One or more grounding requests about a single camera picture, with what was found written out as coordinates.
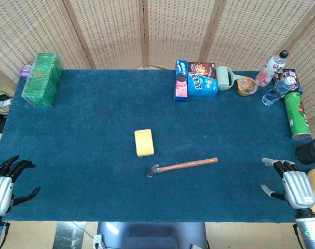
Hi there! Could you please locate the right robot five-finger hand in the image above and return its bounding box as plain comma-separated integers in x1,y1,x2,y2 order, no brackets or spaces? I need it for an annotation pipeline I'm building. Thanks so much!
261,157,315,210

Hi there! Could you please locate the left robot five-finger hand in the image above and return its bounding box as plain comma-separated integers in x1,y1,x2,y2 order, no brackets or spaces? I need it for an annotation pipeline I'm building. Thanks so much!
0,155,42,218

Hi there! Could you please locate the wooden handle claw hammer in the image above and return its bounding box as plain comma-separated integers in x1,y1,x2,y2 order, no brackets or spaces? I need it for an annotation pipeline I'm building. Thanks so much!
146,157,219,179

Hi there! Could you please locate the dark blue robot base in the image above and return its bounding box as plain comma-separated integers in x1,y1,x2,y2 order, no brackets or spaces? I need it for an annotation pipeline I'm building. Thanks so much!
93,222,209,249

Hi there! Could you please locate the yellow sponge with green base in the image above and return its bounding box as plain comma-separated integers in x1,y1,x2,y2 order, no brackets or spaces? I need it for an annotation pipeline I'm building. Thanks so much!
134,129,155,158

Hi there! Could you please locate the black mesh pen cup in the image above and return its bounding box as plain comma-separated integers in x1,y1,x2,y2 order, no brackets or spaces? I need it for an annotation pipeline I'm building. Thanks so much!
295,139,315,165

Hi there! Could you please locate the green Pringles can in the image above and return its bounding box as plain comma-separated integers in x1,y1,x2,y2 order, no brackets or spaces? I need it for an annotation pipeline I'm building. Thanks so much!
283,92,313,141

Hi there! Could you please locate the white power strip with plugs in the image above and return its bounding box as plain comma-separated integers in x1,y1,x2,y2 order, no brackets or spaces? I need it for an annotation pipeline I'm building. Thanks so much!
0,93,14,112

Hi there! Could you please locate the clear water bottle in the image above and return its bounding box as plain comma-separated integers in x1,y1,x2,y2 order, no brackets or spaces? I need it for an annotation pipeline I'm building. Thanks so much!
262,76,295,106

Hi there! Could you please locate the blue carpet table mat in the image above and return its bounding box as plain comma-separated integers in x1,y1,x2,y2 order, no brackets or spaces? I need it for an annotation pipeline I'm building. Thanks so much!
0,68,315,224

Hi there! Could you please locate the dark purple snack bag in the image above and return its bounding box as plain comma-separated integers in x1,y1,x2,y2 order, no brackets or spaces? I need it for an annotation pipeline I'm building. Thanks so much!
273,68,304,95

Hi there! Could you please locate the orange jelly cup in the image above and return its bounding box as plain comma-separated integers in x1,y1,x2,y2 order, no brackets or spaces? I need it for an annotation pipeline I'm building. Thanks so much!
236,77,259,97

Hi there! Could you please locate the clear box of green packets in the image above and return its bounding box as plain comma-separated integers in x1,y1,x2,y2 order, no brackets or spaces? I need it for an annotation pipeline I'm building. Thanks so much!
21,52,64,108

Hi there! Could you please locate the small purple box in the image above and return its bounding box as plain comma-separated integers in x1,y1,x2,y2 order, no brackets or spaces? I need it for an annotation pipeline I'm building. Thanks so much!
20,64,34,78

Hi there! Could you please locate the pink drink bottle black cap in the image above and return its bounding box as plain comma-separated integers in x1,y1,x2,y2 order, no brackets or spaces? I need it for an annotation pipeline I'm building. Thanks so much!
255,50,290,88

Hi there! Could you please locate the pale green lint roller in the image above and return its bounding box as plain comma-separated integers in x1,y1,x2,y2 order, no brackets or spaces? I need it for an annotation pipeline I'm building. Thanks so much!
215,66,244,92

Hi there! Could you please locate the blue biscuit box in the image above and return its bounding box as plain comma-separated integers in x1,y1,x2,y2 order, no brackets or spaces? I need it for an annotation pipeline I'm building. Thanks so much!
187,72,220,98

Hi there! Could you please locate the blue pink Oreo box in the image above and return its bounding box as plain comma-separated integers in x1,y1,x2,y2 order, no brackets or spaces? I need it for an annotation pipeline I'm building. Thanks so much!
174,60,190,102

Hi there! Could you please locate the bamboo folding screen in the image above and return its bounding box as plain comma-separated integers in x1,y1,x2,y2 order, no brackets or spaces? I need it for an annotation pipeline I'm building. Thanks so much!
0,0,315,133

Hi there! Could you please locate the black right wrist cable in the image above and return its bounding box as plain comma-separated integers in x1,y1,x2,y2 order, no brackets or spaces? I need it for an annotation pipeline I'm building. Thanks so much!
292,223,303,245

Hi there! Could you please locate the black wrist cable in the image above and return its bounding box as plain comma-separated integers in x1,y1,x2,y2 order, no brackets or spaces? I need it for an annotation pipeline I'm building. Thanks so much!
292,223,303,245
0,222,11,249

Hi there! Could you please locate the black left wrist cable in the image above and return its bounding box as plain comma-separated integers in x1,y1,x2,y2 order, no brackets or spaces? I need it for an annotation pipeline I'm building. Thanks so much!
0,222,11,249

